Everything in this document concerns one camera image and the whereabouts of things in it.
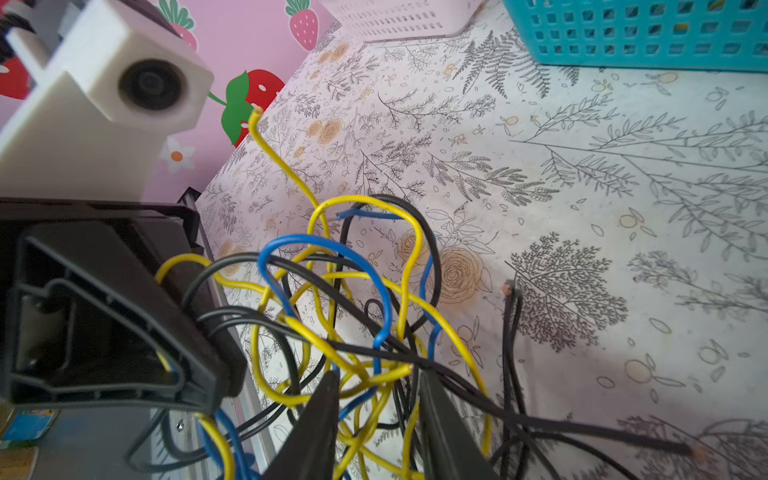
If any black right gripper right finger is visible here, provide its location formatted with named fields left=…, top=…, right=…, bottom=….
left=419, top=371, right=499, bottom=480

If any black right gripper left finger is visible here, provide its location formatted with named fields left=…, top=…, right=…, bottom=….
left=261, top=371, right=340, bottom=479

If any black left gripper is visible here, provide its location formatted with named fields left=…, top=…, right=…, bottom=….
left=1, top=202, right=246, bottom=413

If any cable bundle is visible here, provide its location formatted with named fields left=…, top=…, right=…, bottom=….
left=123, top=106, right=709, bottom=480

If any left white plastic basket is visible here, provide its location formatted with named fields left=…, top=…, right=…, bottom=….
left=322, top=0, right=482, bottom=42

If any teal plastic basket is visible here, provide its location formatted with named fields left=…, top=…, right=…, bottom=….
left=504, top=0, right=767, bottom=73

